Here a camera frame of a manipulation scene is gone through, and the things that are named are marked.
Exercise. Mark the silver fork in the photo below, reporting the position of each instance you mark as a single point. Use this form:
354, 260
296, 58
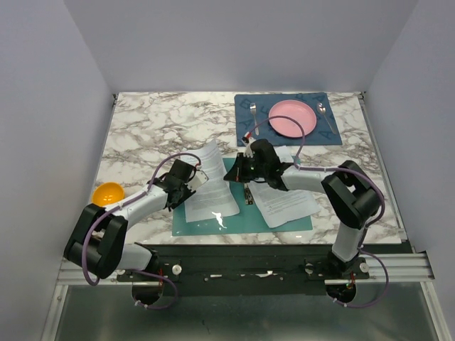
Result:
253, 111

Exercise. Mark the metal folder clip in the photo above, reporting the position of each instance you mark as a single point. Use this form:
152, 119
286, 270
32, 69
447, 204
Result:
248, 195

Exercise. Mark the aluminium frame rail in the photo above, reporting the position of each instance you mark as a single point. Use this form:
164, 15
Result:
409, 311

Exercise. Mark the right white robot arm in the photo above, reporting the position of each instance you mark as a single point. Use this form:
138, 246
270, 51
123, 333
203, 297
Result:
355, 199

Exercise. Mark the teal file folder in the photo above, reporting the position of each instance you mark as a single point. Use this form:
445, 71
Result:
248, 221

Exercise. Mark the silver spoon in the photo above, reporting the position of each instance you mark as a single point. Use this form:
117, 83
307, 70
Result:
322, 111

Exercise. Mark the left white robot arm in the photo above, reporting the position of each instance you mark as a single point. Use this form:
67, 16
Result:
124, 220

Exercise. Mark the orange bowl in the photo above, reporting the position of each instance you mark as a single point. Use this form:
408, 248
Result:
108, 193

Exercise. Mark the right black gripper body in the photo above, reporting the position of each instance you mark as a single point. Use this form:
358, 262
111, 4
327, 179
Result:
250, 170

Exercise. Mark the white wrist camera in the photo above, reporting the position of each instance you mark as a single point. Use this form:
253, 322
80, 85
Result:
199, 179
248, 151

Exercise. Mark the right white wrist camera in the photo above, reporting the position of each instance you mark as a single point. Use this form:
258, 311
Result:
248, 151

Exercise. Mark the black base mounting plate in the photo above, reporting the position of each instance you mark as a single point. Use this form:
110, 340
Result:
225, 270

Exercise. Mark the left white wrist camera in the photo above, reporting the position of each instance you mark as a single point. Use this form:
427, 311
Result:
199, 179

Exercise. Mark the pink plate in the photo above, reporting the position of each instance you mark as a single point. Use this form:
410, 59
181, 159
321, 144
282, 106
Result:
290, 118

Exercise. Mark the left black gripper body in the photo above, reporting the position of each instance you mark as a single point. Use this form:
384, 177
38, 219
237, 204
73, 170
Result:
186, 193

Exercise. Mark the printed paper sheets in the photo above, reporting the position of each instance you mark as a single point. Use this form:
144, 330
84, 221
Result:
213, 199

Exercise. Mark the blue letter placemat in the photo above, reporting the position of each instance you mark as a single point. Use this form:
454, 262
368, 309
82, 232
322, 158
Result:
320, 136

